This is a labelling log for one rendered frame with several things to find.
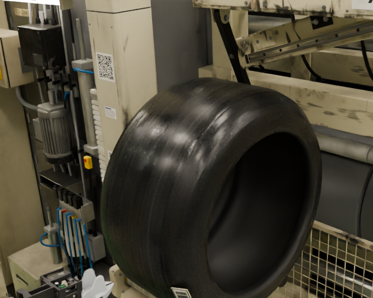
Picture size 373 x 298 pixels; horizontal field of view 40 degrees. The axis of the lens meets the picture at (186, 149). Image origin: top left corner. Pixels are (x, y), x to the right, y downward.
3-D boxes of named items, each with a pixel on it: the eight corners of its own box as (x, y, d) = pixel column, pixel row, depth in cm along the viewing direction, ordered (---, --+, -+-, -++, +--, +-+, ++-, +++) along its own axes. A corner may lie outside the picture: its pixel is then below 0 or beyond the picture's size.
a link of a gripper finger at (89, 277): (112, 264, 110) (75, 279, 104) (112, 288, 112) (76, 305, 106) (103, 258, 112) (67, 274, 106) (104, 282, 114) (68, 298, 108)
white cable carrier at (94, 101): (108, 230, 168) (89, 88, 150) (119, 223, 171) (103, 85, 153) (116, 235, 165) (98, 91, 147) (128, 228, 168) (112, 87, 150)
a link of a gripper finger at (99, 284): (121, 269, 108) (84, 286, 102) (121, 294, 110) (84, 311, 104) (112, 264, 110) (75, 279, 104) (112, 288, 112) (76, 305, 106)
